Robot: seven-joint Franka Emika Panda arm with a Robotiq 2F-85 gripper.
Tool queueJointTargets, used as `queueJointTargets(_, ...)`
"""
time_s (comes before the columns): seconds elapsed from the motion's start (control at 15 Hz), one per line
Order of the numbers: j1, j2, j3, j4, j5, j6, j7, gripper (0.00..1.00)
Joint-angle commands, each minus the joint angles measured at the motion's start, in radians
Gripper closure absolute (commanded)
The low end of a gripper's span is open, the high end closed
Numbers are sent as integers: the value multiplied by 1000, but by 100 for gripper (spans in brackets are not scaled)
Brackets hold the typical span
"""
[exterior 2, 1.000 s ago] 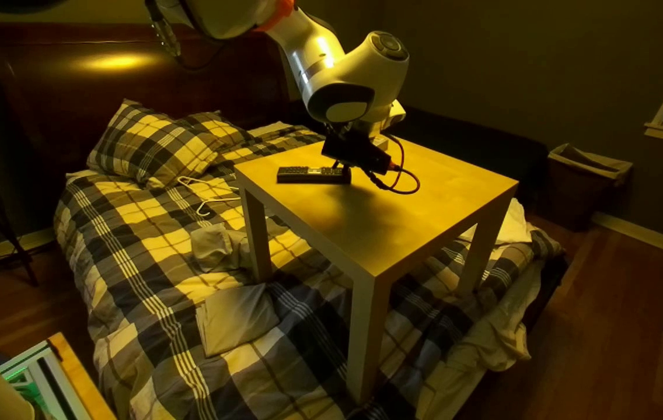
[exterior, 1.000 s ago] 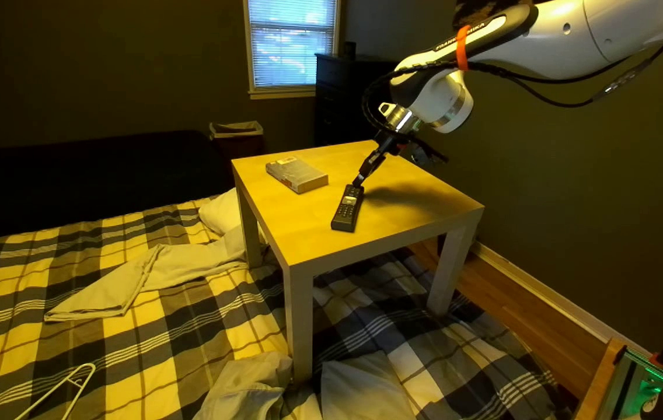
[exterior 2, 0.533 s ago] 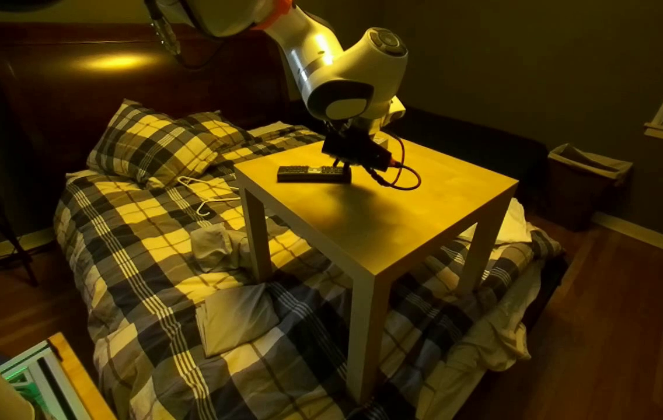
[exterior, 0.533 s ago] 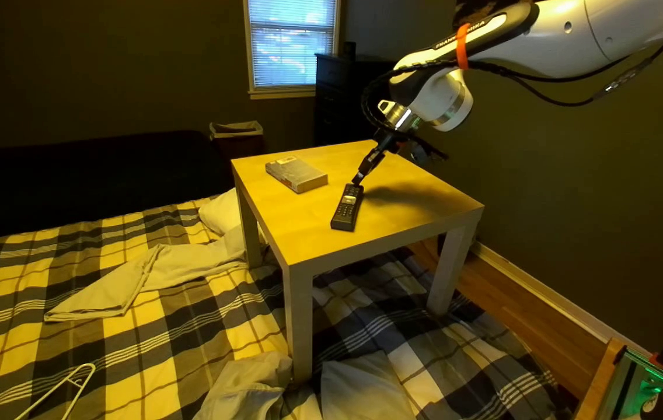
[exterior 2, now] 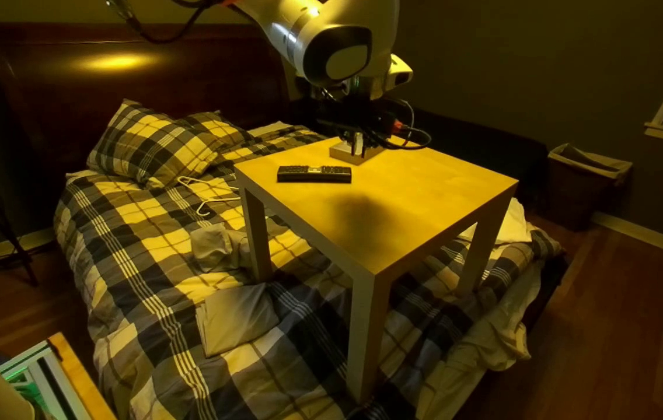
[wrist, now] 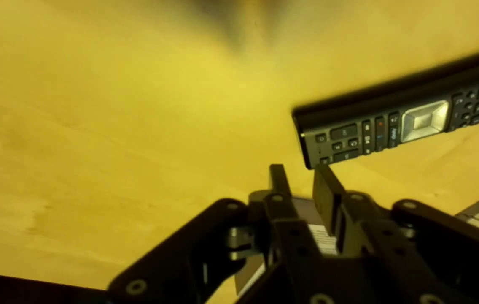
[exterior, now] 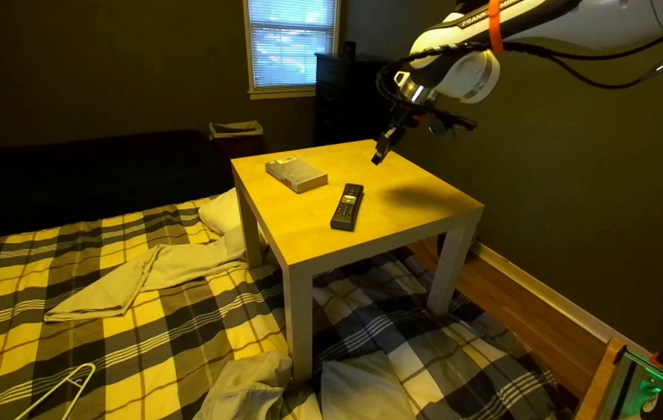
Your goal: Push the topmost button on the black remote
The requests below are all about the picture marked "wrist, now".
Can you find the black remote control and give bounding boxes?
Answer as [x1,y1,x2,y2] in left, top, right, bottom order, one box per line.
[290,43,479,170]

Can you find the light wooden side table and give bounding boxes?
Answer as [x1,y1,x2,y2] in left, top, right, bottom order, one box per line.
[0,0,479,304]

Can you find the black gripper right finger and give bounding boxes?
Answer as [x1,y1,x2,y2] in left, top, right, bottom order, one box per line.
[310,163,479,304]

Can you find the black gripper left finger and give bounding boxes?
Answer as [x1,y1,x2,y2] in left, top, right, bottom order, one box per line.
[108,161,334,304]

